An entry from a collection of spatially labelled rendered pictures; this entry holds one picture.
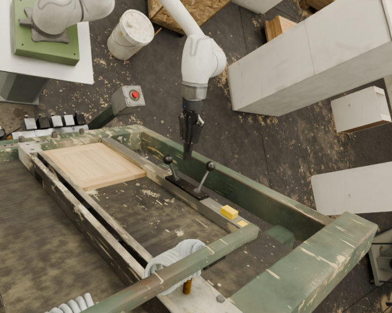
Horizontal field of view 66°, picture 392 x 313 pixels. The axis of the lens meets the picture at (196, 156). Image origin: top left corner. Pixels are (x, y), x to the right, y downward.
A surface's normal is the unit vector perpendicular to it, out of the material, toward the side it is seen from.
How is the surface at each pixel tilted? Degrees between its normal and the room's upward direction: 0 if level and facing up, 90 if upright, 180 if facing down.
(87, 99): 0
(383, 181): 90
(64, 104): 0
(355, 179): 90
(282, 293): 58
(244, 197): 90
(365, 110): 90
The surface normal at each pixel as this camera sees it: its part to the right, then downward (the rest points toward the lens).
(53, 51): 0.58, -0.21
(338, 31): -0.77, 0.00
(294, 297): 0.11, -0.92
